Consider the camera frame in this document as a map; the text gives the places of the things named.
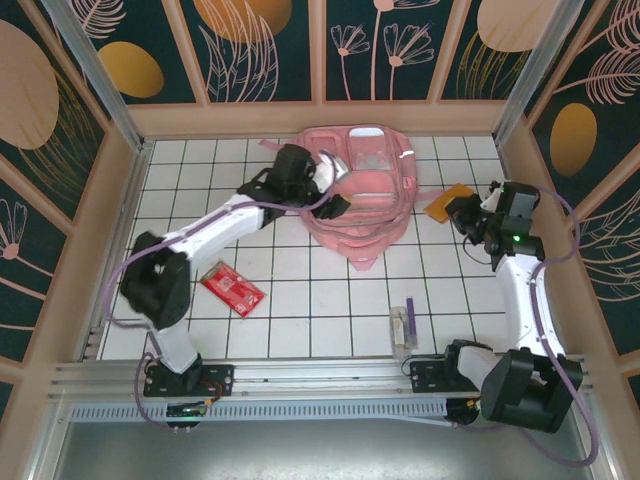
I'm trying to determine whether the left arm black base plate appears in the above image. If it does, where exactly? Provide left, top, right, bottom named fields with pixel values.
left=143, top=363, right=235, bottom=398

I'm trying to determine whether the purple pen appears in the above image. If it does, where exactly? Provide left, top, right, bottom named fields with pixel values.
left=405, top=297, right=420, bottom=351

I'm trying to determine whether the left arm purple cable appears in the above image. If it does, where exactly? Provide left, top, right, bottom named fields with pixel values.
left=101, top=184, right=337, bottom=434

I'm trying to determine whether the aluminium side rail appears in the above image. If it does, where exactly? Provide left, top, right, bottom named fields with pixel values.
left=74, top=142, right=154, bottom=361
left=497, top=139, right=574, bottom=354

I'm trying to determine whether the orange leather wallet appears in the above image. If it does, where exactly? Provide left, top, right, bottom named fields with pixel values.
left=423, top=182, right=474, bottom=224

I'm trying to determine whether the aluminium mounting rail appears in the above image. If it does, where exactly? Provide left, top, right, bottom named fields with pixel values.
left=47, top=353, right=599, bottom=401

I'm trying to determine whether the aluminium frame post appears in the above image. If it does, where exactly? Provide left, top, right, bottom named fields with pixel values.
left=492, top=0, right=594, bottom=146
left=42, top=0, right=149, bottom=154

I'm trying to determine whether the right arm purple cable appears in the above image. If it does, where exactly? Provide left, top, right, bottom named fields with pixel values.
left=452, top=185, right=601, bottom=469

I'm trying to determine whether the grey slotted cable duct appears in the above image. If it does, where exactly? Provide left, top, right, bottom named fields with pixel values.
left=69, top=397, right=451, bottom=425

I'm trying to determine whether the grey metal sheet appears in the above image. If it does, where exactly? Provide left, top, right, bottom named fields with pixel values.
left=29, top=419, right=621, bottom=480

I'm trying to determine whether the clear plastic pencil case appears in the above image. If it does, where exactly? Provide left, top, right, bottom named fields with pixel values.
left=388, top=305, right=416, bottom=361

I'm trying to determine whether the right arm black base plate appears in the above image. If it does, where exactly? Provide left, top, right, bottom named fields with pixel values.
left=409, top=357, right=500, bottom=396

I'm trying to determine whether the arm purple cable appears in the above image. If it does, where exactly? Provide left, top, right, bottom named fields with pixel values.
left=452, top=185, right=601, bottom=469
left=101, top=184, right=337, bottom=434

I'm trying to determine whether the red tissue packet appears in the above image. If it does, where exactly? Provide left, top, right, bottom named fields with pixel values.
left=199, top=259, right=267, bottom=318

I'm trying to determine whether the pink student backpack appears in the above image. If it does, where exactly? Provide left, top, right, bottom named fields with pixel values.
left=258, top=124, right=441, bottom=274

